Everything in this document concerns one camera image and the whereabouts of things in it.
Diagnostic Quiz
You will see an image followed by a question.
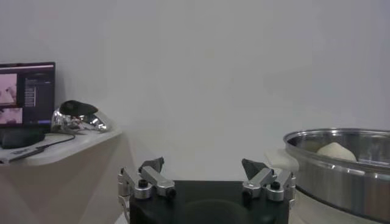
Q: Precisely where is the stainless steel steamer basket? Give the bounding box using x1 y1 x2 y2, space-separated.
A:
282 128 390 223

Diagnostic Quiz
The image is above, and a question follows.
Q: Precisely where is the thin black device cable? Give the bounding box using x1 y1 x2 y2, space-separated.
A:
35 133 77 150

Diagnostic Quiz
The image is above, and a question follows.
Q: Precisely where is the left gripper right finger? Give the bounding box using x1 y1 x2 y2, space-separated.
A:
240 158 297 202

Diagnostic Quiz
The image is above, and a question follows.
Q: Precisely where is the black computer mouse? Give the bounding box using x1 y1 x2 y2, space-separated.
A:
0 127 47 150

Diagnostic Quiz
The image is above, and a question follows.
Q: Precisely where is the grey usb hub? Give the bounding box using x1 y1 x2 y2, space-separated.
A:
0 145 50 164

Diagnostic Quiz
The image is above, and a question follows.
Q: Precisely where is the white beige side table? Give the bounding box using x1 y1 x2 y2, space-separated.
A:
0 128 135 224

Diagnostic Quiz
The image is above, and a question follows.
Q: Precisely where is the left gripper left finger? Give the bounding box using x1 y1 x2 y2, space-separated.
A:
117 156 177 201

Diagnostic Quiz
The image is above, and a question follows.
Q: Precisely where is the white steamed baozi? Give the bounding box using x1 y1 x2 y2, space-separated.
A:
316 141 358 163

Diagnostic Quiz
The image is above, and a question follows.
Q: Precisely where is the laptop with purple screen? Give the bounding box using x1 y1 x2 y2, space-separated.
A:
0 61 57 129

